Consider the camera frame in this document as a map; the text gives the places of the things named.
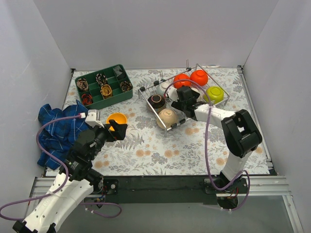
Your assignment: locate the green compartment tray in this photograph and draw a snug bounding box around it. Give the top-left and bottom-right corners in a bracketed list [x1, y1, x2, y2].
[75, 64, 133, 110]

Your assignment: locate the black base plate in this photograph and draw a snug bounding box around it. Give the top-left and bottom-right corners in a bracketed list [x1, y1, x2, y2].
[97, 174, 249, 205]

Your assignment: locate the yellow rolled tie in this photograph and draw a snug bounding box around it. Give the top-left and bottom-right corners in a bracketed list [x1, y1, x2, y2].
[100, 84, 113, 99]

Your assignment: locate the beige ceramic bowl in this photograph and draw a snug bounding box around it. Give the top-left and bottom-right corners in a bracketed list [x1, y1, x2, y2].
[156, 109, 178, 129]

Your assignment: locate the orange bowl left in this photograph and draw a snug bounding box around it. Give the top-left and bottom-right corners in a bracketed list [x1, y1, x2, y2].
[173, 74, 191, 89]

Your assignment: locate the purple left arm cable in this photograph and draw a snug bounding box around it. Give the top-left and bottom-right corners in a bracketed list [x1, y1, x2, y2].
[0, 113, 122, 220]

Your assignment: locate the black patterned bowl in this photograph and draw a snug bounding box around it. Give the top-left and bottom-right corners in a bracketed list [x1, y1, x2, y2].
[147, 94, 166, 113]

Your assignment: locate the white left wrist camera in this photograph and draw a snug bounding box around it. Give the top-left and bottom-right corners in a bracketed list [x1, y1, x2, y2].
[85, 109, 103, 128]

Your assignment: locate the yellow bowl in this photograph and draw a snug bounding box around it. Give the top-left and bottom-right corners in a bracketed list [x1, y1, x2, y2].
[106, 113, 127, 124]

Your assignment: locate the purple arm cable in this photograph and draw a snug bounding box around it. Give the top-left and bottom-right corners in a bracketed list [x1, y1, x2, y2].
[164, 79, 250, 212]
[0, 113, 122, 220]

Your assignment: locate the orange bowl right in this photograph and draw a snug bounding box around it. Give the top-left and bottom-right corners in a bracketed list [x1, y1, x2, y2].
[190, 69, 208, 86]

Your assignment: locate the red black rolled tie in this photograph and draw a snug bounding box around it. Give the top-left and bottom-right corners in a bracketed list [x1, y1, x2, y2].
[81, 93, 93, 106]

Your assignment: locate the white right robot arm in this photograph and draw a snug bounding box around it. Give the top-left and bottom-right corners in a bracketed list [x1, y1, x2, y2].
[165, 86, 262, 193]

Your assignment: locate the dark gold rolled tie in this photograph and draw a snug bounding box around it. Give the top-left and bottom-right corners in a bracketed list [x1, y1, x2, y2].
[120, 81, 133, 92]

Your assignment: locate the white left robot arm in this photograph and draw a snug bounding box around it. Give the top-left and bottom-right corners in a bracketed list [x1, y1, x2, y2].
[13, 120, 127, 233]

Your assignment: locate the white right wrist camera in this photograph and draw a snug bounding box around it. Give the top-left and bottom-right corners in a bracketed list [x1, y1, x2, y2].
[164, 86, 179, 101]

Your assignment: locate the pale green bowl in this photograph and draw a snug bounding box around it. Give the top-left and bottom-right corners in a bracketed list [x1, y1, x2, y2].
[156, 82, 170, 96]

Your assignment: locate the grey folded item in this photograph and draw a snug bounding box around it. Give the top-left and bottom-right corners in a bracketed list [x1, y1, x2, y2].
[113, 66, 126, 80]

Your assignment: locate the brown rolled tie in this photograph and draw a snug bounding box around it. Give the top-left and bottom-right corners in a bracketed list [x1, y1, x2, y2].
[76, 78, 88, 92]

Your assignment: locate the floral dark rolled tie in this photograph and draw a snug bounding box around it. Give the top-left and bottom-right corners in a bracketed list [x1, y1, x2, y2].
[95, 73, 108, 86]

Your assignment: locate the orange bowl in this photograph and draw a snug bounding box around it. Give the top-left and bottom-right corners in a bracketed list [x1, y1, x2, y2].
[173, 74, 191, 89]
[190, 69, 208, 86]

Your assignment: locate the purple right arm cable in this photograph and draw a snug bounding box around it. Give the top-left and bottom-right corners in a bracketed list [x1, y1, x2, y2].
[164, 79, 250, 212]

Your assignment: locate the blue plaid cloth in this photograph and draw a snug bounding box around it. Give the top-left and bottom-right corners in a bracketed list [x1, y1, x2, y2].
[38, 100, 88, 161]

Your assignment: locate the aluminium frame rail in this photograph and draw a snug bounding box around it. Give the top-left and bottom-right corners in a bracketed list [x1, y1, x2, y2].
[30, 176, 292, 197]

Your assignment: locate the lime green bowl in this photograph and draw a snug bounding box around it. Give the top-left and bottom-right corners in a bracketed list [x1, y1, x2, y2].
[203, 86, 224, 105]

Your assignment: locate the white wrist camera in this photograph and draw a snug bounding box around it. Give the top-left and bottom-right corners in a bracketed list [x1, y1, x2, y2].
[85, 109, 103, 128]
[164, 86, 179, 101]

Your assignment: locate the silver wire dish rack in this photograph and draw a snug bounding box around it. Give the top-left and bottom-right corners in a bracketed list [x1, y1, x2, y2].
[138, 59, 230, 137]

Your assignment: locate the brown patterned white bowl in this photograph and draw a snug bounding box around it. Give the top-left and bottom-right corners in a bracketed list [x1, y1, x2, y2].
[191, 87, 200, 101]

